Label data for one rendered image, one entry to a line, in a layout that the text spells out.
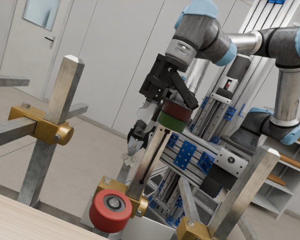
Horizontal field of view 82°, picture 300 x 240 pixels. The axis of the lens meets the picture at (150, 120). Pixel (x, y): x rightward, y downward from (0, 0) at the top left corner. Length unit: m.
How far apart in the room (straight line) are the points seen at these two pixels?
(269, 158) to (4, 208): 0.51
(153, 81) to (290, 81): 0.61
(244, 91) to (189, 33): 0.90
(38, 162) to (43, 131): 0.09
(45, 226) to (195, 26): 0.48
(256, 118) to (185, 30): 0.74
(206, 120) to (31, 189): 1.05
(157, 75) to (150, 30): 2.71
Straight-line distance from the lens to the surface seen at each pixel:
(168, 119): 0.33
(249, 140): 1.09
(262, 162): 0.49
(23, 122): 0.46
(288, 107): 0.97
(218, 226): 0.55
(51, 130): 0.46
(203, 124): 1.26
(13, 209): 0.35
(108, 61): 3.20
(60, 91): 0.44
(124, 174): 0.57
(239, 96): 1.32
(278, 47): 0.86
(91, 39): 3.36
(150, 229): 0.59
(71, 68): 0.43
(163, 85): 0.45
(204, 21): 0.49
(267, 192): 4.00
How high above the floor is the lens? 1.15
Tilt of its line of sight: 12 degrees down
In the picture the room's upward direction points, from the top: 25 degrees clockwise
